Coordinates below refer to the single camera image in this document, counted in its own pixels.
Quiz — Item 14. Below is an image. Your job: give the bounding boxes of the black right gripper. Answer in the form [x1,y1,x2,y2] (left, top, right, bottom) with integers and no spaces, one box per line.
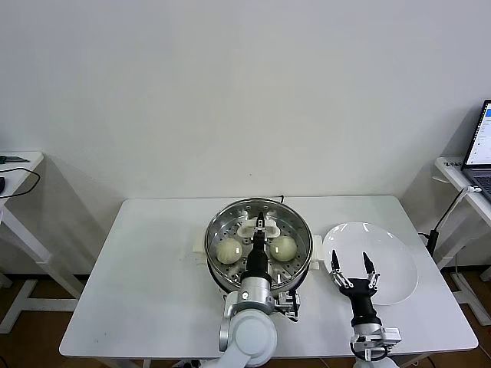
[329,249,381,327]

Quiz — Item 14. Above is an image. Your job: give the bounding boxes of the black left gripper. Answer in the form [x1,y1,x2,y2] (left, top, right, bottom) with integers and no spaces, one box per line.
[245,212,270,275]

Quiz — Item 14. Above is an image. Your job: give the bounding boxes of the round glass pot lid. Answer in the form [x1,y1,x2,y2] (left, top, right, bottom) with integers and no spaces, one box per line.
[205,197,314,292]

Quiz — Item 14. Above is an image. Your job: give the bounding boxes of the white steamed baozi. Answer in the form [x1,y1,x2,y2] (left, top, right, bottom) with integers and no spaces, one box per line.
[215,238,243,265]
[269,235,298,263]

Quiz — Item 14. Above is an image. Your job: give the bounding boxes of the stainless steel steamer basket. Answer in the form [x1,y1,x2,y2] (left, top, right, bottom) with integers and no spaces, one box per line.
[204,198,314,300]

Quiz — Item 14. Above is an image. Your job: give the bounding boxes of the white round plate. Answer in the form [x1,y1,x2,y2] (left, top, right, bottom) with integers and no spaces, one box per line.
[321,221,419,306]

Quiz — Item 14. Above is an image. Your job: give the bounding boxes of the white laptop side table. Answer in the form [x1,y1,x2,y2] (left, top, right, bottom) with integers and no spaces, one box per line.
[434,156,491,327]

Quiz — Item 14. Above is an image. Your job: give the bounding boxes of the grey open laptop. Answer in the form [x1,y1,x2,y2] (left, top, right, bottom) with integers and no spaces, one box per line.
[460,99,491,204]

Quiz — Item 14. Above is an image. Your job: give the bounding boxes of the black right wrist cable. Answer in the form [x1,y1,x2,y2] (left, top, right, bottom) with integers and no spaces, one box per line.
[348,333,389,363]

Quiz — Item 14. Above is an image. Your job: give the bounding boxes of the white laptop charging cable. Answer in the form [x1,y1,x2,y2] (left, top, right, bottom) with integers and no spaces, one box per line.
[435,186,483,233]

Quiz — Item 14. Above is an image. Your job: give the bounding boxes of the thin black cable loop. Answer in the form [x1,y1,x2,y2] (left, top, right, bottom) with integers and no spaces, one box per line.
[0,166,41,199]

